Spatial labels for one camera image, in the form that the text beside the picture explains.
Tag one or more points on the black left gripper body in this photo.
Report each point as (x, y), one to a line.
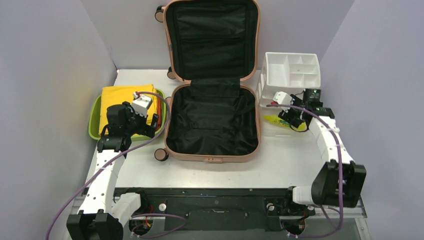
(137, 123)

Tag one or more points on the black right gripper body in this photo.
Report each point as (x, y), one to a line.
(291, 116)

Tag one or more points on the small green bottle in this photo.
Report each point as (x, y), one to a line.
(275, 120)

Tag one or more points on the red snack bag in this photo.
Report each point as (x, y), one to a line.
(159, 112)

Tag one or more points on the yellow box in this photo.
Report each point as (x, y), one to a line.
(114, 95)

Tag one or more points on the white plastic drawer organizer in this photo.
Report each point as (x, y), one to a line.
(284, 72)

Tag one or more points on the green plastic tray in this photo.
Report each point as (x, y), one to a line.
(94, 119)

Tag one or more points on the pink hard-shell suitcase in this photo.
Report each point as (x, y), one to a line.
(212, 45)

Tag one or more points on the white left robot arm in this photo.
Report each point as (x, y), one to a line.
(106, 172)

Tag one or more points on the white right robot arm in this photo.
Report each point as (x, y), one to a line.
(340, 180)

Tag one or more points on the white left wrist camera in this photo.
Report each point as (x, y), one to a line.
(141, 104)

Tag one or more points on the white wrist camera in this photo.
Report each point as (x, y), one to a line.
(141, 104)
(281, 98)

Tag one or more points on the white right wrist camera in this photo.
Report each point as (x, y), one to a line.
(281, 98)

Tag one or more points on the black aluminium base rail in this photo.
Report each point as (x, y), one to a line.
(159, 212)

